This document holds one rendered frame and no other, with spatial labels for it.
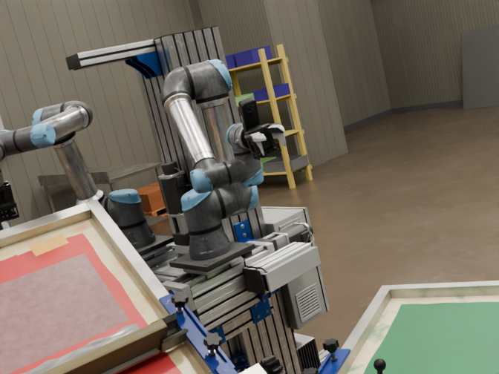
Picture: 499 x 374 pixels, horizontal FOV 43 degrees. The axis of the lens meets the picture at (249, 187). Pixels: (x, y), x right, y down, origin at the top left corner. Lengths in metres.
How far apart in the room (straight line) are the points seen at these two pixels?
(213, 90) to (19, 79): 7.65
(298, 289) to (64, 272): 1.10
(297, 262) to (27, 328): 0.96
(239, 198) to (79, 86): 7.97
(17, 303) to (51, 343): 0.18
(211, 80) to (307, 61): 8.50
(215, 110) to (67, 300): 0.79
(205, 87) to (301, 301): 1.03
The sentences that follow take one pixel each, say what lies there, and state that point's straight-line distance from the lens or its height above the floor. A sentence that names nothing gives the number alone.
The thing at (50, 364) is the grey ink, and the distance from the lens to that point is 1.70.
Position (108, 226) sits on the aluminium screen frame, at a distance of 2.00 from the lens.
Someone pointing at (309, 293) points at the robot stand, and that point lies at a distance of 2.71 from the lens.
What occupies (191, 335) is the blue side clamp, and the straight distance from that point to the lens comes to 1.68.
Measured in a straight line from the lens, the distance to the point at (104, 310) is 1.80.
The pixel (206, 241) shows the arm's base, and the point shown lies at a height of 1.32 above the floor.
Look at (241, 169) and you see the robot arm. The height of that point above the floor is 1.56.
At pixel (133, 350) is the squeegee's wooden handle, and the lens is 1.62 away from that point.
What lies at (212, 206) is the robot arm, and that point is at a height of 1.43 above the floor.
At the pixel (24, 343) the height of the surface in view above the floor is 1.31.
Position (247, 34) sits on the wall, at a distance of 10.50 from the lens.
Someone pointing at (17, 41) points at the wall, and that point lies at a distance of 9.77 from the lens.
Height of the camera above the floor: 1.86
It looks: 11 degrees down
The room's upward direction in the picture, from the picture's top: 14 degrees counter-clockwise
